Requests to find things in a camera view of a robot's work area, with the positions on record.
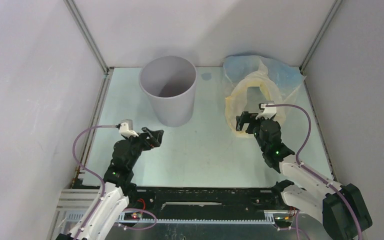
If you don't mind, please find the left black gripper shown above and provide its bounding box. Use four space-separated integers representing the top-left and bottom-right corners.
123 127 164 169

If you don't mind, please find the clear bag with yellow rim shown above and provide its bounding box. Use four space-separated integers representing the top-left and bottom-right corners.
220 55 305 138

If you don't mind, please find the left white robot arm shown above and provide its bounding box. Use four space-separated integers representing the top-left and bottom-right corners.
56 123 164 240

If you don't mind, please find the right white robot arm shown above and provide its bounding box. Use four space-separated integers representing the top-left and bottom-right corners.
235 111 373 240

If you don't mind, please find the grey plastic trash bin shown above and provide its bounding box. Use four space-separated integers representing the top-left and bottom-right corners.
138 55 198 127

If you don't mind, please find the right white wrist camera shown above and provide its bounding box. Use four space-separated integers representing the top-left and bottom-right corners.
255 100 277 120

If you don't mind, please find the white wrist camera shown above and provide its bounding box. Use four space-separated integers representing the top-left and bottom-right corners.
117 119 139 138
255 100 277 120

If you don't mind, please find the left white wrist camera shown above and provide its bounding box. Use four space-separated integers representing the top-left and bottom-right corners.
117 119 139 138

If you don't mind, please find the grey slotted cable duct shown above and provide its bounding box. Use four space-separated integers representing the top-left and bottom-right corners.
64 211 275 224

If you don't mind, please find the left aluminium frame post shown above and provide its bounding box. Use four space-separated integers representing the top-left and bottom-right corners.
63 0 110 74

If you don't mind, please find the aluminium frame post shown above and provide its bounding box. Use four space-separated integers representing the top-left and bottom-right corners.
299 0 344 72
63 0 110 74

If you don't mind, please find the right aluminium frame post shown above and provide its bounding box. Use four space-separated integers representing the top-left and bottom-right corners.
299 0 344 72

